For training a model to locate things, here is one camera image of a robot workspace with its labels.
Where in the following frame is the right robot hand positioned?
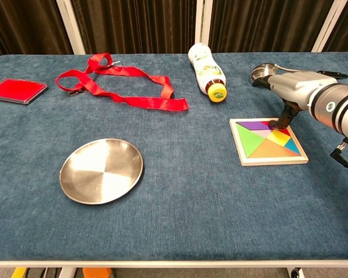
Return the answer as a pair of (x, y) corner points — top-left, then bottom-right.
(251, 71), (337, 130)

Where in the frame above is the purple parallelogram piece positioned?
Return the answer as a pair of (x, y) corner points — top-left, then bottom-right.
(236, 120), (276, 131)

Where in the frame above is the red triangle puzzle piece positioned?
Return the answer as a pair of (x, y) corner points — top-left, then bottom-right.
(266, 120), (292, 136)

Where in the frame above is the yellow square puzzle piece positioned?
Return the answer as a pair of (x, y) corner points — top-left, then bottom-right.
(268, 129), (292, 148)

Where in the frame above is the small blue object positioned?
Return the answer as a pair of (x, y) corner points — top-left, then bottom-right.
(284, 138), (302, 156)

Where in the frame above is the orange triangle puzzle piece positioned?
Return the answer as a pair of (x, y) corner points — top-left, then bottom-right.
(248, 141), (301, 159)

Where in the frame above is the green triangle puzzle piece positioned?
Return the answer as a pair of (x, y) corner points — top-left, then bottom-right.
(236, 123), (267, 159)

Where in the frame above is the wooden tangram tray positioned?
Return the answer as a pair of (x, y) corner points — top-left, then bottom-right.
(229, 118), (309, 167)

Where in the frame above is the white bottle with yellow cap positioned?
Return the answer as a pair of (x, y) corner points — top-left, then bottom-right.
(187, 42), (228, 103)

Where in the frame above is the blue felt table cover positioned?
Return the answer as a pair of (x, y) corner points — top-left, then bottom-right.
(0, 52), (348, 261)

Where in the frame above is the white round plate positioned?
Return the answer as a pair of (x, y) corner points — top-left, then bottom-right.
(59, 138), (144, 205)

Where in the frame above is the orange plastic object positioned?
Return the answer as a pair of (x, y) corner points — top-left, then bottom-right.
(82, 268), (113, 278)

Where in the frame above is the red card in clear holder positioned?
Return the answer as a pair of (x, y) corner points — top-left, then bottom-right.
(0, 78), (49, 105)

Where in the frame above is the steel spoon with black handle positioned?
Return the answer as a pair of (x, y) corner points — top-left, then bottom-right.
(250, 63), (348, 85)

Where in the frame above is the black arm connector cable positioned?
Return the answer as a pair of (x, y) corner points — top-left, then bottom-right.
(329, 137), (348, 183)

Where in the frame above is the red lanyard ribbon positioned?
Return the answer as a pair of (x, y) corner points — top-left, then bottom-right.
(55, 53), (190, 112)

